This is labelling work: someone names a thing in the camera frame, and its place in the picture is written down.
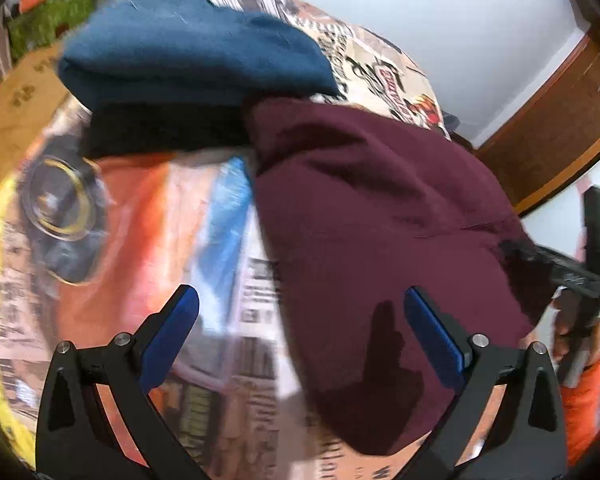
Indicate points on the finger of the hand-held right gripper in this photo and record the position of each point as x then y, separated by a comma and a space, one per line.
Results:
530, 257

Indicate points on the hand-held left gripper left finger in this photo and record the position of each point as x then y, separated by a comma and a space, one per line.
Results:
172, 330

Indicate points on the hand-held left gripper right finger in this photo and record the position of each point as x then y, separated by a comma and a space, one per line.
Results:
432, 330

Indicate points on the maroon button-down shirt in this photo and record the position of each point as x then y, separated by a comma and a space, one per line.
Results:
370, 200

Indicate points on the person's right forearm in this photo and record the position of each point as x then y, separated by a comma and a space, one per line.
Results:
582, 410

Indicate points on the person's right hand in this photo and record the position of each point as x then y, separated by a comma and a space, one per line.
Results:
561, 332

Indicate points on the printed newspaper-pattern blanket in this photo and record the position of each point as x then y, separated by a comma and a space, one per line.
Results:
145, 220

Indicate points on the brown wooden door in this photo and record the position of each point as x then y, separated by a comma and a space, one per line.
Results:
565, 125

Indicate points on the dark blue cloth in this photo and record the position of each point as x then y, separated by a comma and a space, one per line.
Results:
452, 122

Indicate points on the folded black garment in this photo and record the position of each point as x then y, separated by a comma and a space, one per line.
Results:
165, 130

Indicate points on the folded blue garment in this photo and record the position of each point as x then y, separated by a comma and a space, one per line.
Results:
190, 50

